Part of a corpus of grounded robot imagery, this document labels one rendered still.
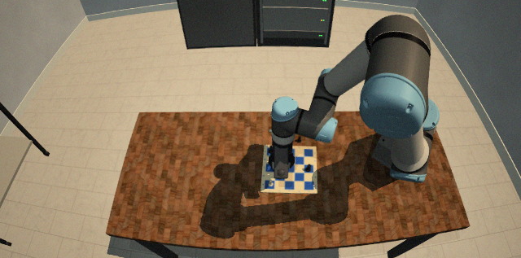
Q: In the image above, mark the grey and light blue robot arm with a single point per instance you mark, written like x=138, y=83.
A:
x=393, y=102

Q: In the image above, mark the blue and cream chessboard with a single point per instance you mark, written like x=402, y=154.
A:
x=299, y=180

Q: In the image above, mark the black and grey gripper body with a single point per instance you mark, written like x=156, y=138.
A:
x=290, y=154

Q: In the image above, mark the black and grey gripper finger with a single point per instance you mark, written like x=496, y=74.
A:
x=271, y=163
x=290, y=164

